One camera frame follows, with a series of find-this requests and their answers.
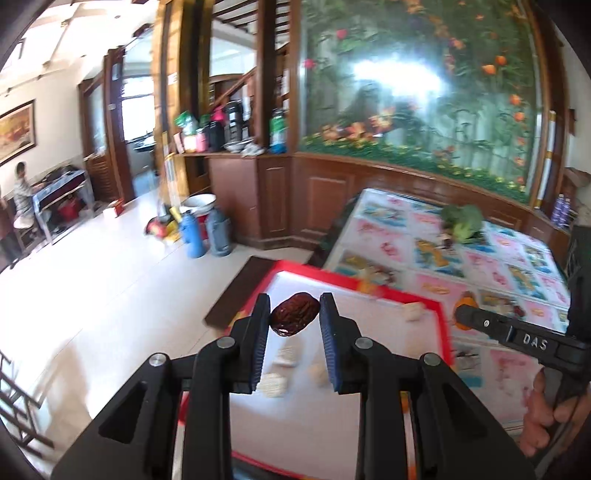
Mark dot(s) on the green soda bottle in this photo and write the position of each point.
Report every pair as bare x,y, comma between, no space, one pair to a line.
278,132

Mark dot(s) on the small side table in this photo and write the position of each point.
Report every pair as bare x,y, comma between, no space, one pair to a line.
69,183

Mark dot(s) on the purple spray bottle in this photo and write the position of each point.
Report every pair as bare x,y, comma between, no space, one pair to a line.
564,211
557,211

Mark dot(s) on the framed painting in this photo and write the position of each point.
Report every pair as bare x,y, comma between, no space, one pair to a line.
17,130

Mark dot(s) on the dark red date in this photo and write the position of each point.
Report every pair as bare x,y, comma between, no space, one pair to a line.
294,314

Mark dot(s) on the green leafy vegetable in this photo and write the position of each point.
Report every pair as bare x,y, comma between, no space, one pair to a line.
463,223

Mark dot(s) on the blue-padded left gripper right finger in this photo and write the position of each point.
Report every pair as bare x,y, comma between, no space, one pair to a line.
339,336

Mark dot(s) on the orange tangerine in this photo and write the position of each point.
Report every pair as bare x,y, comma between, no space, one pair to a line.
466,300

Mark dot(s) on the grey thermos flask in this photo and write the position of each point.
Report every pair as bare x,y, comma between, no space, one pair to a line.
217,227

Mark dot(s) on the blue thermos flask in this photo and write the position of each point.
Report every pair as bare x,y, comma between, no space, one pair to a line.
190,232

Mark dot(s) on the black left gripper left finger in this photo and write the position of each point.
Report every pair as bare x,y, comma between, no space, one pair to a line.
250,334

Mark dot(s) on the fruit pattern tablecloth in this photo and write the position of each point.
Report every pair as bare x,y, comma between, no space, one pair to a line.
393,240

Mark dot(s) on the beige cake piece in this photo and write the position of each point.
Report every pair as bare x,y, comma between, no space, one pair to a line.
412,312
319,374
289,354
273,385

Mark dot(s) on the white basin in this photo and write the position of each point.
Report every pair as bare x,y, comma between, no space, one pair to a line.
198,204

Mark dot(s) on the flower bamboo glass panel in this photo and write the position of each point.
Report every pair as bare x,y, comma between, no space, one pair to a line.
446,87

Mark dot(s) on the seated person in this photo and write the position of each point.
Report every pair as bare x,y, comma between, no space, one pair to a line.
24,192

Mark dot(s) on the person's right hand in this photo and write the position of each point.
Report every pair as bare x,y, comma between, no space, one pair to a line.
540,417

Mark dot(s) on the black kettle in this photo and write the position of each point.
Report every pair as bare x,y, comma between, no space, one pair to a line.
233,112

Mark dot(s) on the dark floor mat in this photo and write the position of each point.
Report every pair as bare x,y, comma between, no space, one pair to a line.
238,292

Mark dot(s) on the red white shallow box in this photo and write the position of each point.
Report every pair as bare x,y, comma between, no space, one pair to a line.
295,425

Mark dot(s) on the small nuts pile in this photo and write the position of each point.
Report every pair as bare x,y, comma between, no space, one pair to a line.
447,241

